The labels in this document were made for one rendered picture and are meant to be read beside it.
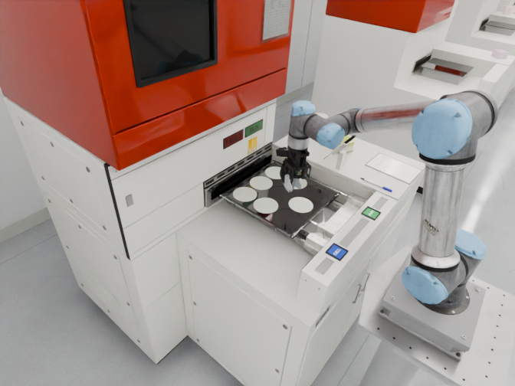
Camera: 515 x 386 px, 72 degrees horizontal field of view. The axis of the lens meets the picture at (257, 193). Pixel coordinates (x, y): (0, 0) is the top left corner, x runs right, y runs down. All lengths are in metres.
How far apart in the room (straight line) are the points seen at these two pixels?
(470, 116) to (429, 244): 0.33
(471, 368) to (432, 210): 0.53
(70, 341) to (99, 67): 1.62
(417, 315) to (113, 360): 1.50
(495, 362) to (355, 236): 0.53
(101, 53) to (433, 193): 0.84
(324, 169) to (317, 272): 0.60
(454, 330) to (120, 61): 1.16
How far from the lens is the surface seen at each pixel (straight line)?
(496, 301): 1.51
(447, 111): 0.85
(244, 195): 1.47
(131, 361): 2.10
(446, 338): 1.23
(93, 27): 0.93
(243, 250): 1.35
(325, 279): 1.12
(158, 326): 1.75
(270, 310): 1.27
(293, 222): 1.37
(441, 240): 0.99
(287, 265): 1.32
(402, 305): 1.22
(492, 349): 1.37
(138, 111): 1.04
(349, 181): 1.56
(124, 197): 1.19
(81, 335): 2.25
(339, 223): 1.44
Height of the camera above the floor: 1.81
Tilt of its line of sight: 38 degrees down
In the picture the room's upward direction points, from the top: 4 degrees clockwise
